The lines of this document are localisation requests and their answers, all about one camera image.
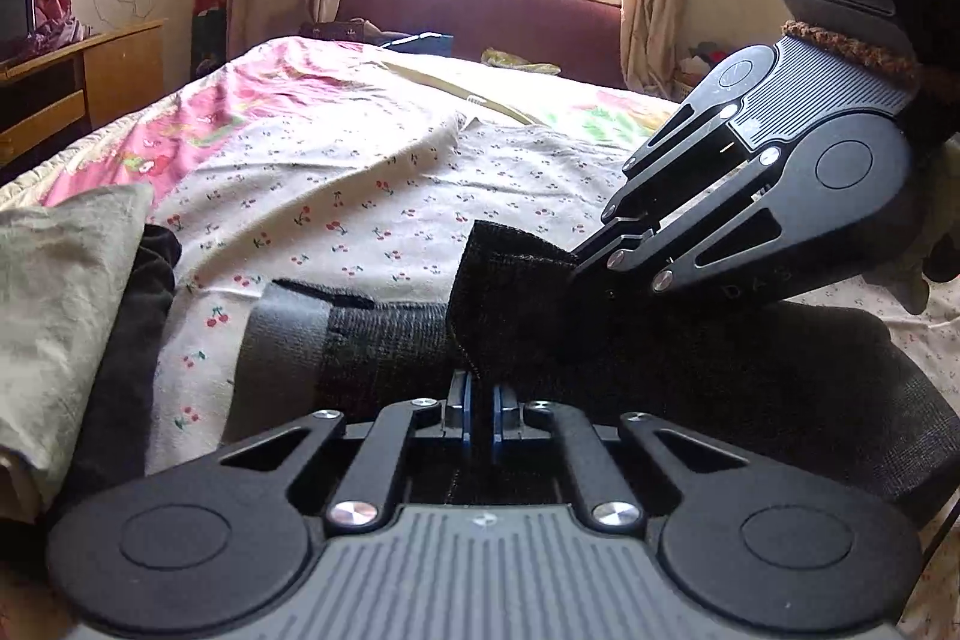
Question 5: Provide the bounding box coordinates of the cream cloth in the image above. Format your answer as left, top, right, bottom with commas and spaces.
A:
0, 182, 155, 525

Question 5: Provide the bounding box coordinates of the maroon headboard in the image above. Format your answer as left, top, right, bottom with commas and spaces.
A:
337, 0, 627, 90

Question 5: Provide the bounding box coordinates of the dark brown bag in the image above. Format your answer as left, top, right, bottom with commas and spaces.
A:
300, 17, 383, 41

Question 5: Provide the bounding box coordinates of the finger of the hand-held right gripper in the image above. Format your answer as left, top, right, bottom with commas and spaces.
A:
571, 149, 787, 305
600, 98, 758, 230

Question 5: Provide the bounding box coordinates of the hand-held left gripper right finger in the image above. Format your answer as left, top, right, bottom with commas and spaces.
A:
491, 383, 751, 532

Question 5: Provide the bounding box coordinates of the dark tweed jacket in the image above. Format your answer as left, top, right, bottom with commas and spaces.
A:
225, 220, 960, 528

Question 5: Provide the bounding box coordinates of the blue book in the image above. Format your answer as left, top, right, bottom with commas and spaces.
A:
379, 31, 455, 58

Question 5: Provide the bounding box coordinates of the person's right hand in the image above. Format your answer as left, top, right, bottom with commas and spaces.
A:
885, 152, 960, 315

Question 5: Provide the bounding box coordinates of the wooden desk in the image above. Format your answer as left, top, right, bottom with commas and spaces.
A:
0, 17, 167, 165

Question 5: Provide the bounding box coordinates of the yellow plastic bag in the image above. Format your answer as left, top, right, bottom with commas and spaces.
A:
480, 47, 562, 73

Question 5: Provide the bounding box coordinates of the white cherry print bedsheet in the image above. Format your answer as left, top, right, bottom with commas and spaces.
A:
142, 104, 960, 640

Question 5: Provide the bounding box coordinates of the pink floral bed sheet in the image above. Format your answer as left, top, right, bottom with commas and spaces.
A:
0, 36, 676, 214

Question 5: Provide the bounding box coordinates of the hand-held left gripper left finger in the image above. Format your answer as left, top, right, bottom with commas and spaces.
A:
217, 370, 475, 532

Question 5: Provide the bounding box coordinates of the black cloth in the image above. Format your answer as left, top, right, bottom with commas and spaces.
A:
71, 224, 185, 506

